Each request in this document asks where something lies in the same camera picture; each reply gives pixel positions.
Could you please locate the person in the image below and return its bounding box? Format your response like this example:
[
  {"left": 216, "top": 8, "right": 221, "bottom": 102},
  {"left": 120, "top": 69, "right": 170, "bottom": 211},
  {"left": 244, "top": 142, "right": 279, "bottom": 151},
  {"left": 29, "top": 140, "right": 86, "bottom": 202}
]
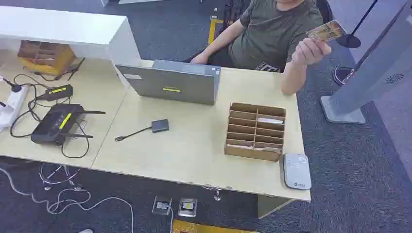
[{"left": 190, "top": 0, "right": 332, "bottom": 96}]

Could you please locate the printed card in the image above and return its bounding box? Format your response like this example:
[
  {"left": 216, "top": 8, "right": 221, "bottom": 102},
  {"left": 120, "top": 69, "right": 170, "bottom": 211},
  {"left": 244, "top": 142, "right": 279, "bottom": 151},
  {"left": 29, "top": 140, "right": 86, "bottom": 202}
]
[{"left": 306, "top": 19, "right": 346, "bottom": 43}]

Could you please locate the black office chair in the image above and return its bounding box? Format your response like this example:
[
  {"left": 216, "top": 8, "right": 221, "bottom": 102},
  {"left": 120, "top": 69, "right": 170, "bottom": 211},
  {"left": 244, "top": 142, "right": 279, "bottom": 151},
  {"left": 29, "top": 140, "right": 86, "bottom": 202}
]
[{"left": 315, "top": 0, "right": 334, "bottom": 24}]

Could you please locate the black router with antennas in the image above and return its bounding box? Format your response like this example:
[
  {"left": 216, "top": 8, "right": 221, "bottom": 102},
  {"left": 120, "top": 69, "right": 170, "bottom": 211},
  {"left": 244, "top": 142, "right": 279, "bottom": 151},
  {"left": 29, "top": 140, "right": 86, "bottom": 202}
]
[{"left": 30, "top": 103, "right": 106, "bottom": 146}]

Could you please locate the white desk shelf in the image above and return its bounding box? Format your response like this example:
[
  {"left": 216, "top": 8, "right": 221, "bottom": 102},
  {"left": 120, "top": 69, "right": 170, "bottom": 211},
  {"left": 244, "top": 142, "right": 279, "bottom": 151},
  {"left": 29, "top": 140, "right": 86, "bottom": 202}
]
[{"left": 0, "top": 5, "right": 142, "bottom": 90}]

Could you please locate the black barrier post base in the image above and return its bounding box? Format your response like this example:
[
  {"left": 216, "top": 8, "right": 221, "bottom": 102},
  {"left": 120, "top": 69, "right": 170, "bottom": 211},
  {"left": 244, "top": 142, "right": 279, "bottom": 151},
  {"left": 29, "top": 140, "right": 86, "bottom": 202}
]
[{"left": 336, "top": 34, "right": 362, "bottom": 49}]

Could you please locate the white card in box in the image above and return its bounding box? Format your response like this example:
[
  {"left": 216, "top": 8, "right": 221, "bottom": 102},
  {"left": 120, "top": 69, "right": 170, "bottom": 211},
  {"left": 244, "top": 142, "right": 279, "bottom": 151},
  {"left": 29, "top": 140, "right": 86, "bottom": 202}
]
[{"left": 257, "top": 117, "right": 284, "bottom": 125}]

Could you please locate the white card reader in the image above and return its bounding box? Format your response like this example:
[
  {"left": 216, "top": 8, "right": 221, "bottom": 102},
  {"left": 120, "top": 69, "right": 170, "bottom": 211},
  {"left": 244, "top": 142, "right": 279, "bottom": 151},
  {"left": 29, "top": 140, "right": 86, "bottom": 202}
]
[{"left": 282, "top": 153, "right": 312, "bottom": 191}]

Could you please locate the grey laptop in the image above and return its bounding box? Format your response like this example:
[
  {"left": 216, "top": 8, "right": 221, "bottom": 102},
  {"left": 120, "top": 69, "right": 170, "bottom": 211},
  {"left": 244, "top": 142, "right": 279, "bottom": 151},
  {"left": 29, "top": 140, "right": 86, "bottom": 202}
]
[{"left": 115, "top": 60, "right": 222, "bottom": 106}]

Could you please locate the wooden compartment organizer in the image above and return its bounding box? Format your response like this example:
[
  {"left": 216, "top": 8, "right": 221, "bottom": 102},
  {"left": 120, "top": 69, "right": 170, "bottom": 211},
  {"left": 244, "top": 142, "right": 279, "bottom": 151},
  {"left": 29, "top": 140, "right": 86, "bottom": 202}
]
[{"left": 17, "top": 40, "right": 76, "bottom": 76}]

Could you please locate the black adapter with cable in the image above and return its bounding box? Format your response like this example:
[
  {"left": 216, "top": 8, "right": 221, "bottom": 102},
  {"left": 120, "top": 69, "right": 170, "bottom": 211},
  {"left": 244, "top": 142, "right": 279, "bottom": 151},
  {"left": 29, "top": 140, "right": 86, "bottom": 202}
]
[{"left": 114, "top": 119, "right": 170, "bottom": 142}]

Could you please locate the yellow floor mat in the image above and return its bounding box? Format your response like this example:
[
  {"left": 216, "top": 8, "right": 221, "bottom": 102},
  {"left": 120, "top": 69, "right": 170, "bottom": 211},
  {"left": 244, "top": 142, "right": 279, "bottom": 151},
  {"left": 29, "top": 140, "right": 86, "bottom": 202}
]
[{"left": 171, "top": 219, "right": 258, "bottom": 233}]

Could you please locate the white power strip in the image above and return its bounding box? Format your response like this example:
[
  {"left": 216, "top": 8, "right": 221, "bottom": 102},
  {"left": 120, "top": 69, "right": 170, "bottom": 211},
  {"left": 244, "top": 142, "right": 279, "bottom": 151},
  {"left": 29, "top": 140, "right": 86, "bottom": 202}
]
[{"left": 0, "top": 85, "right": 29, "bottom": 130}]

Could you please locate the white floor cable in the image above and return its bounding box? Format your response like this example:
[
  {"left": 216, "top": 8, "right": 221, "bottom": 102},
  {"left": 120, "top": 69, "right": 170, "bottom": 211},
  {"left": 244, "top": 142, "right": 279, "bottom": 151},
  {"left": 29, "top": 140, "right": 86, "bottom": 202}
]
[{"left": 0, "top": 167, "right": 135, "bottom": 233}]

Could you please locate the black power brick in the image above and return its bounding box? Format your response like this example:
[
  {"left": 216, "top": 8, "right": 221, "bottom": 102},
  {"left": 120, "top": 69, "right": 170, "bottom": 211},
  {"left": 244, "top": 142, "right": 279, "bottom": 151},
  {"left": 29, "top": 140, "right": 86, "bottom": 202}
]
[{"left": 36, "top": 84, "right": 74, "bottom": 102}]

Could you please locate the grey kiosk stand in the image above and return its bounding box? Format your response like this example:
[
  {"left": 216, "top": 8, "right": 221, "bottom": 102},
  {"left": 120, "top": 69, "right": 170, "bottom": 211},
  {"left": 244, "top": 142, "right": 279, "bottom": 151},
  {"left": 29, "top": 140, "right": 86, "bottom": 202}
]
[{"left": 320, "top": 0, "right": 412, "bottom": 125}]

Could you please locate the silver floor socket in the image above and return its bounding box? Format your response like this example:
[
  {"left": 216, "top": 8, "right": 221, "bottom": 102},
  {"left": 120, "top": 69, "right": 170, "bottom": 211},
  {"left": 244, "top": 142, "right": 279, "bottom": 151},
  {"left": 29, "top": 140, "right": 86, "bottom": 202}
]
[
  {"left": 177, "top": 198, "right": 198, "bottom": 218},
  {"left": 151, "top": 196, "right": 173, "bottom": 216}
]

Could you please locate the wooden card box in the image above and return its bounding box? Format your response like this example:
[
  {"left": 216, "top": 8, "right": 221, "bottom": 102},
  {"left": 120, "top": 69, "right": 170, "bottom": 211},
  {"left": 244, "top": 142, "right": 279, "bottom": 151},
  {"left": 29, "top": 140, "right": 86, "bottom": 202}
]
[{"left": 224, "top": 102, "right": 287, "bottom": 163}]

